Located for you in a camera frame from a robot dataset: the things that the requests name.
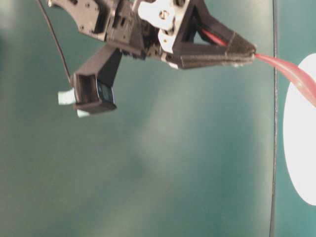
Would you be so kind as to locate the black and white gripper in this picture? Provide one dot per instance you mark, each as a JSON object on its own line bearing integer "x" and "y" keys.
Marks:
{"x": 151, "y": 28}

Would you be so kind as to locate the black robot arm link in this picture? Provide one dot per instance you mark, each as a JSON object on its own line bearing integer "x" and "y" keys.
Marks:
{"x": 91, "y": 16}

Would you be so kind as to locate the white round bowl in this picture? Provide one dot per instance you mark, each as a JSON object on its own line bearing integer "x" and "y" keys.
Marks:
{"x": 299, "y": 140}

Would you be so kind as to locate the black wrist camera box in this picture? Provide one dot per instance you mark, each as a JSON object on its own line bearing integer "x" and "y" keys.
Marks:
{"x": 93, "y": 82}

